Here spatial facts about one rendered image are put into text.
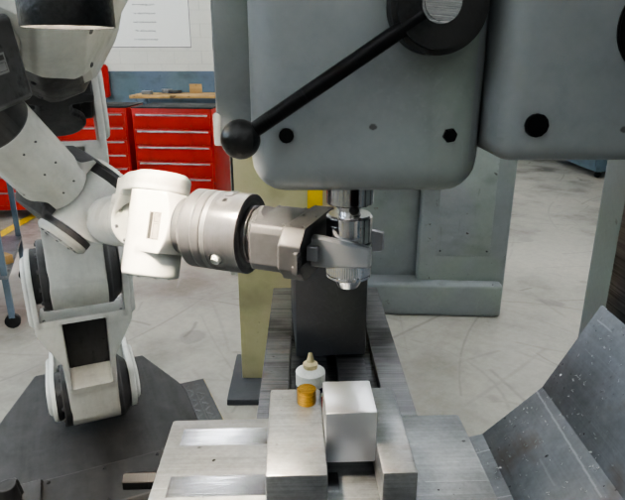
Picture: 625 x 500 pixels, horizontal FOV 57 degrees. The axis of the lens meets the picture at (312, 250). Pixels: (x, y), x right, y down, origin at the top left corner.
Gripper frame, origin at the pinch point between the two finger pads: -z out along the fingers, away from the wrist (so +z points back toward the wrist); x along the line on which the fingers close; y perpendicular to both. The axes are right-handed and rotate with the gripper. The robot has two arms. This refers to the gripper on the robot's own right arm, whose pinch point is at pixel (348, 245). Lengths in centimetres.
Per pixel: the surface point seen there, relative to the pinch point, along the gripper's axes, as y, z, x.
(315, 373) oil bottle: 21.7, 6.5, 9.2
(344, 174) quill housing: -9.5, -2.1, -9.7
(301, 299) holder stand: 19.5, 15.2, 26.8
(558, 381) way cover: 24.7, -24.6, 23.8
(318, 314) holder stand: 22.5, 12.5, 28.0
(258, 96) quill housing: -15.4, 4.7, -11.4
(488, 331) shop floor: 123, -14, 242
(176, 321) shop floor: 125, 153, 195
